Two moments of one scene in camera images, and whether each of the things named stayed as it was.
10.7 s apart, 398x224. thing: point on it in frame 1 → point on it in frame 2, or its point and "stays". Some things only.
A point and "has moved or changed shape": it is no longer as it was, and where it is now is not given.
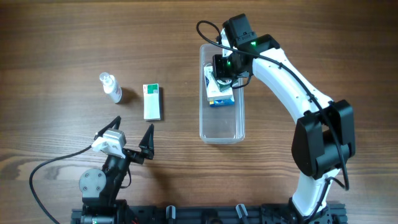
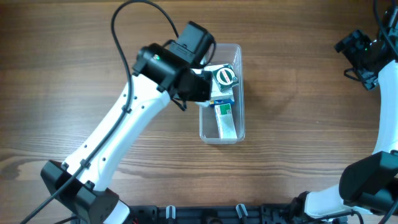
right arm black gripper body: (224, 82) → (347, 43)
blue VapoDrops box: (221, 102) stays
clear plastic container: (219, 125) stays
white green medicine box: (151, 102) has moved or changed shape
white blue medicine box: (213, 93) stays
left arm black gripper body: (130, 154) → (203, 90)
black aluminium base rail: (241, 214) stays
